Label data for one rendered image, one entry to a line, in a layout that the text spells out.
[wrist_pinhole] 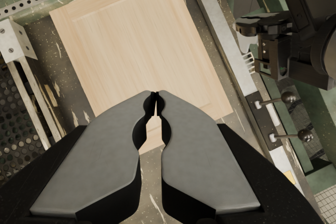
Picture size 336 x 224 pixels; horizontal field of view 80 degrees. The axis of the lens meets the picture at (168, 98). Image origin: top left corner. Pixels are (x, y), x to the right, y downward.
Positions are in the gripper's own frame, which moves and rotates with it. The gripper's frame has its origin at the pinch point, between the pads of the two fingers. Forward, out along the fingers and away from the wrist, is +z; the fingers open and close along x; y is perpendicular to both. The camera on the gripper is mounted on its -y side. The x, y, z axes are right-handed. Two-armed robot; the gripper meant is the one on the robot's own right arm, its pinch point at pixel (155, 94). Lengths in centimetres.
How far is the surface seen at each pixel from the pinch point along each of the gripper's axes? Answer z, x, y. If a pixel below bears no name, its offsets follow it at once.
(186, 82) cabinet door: 53, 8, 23
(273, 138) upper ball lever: 40, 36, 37
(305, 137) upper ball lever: 33, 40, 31
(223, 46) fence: 57, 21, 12
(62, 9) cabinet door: 64, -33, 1
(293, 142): 48, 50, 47
